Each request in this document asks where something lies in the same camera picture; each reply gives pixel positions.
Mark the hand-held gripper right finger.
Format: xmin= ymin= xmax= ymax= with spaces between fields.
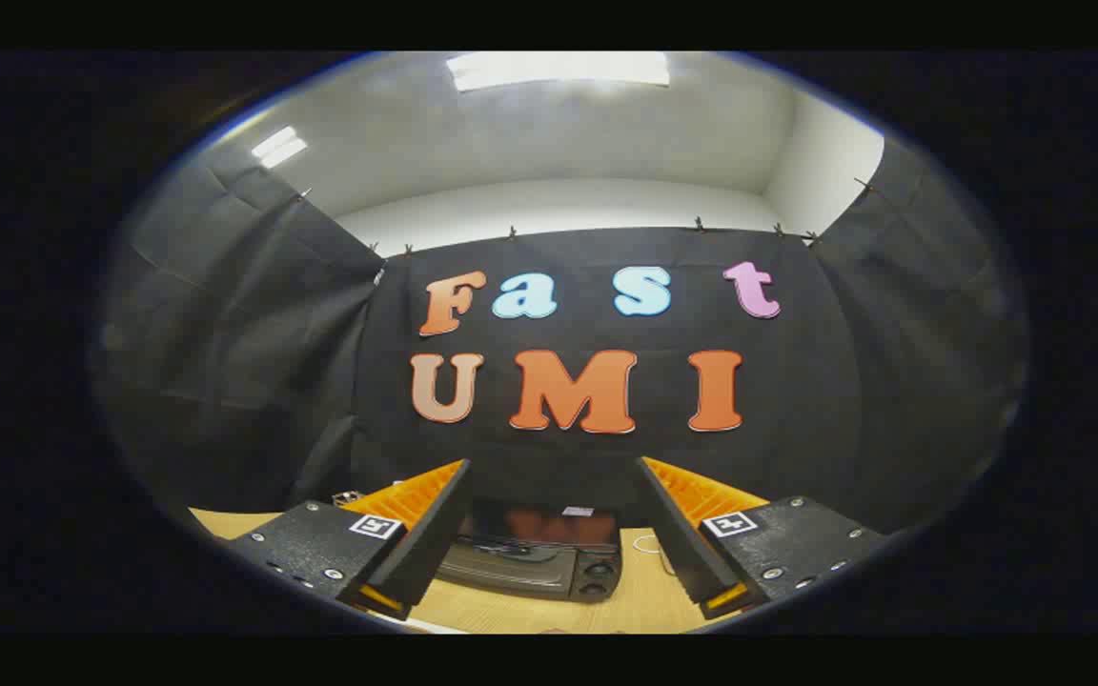
xmin=635 ymin=456 xmax=888 ymax=620

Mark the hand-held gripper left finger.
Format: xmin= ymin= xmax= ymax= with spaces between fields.
xmin=225 ymin=458 xmax=474 ymax=622

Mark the black toaster oven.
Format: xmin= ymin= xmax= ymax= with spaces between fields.
xmin=435 ymin=500 xmax=624 ymax=603

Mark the black backdrop cloth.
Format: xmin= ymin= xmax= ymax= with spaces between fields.
xmin=96 ymin=133 xmax=1031 ymax=535

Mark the small ceiling light panel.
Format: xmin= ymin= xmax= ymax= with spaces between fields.
xmin=251 ymin=126 xmax=309 ymax=170

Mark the large ceiling light panel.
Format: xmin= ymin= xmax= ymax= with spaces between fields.
xmin=444 ymin=51 xmax=672 ymax=93

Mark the white power cable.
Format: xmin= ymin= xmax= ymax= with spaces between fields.
xmin=632 ymin=534 xmax=676 ymax=578

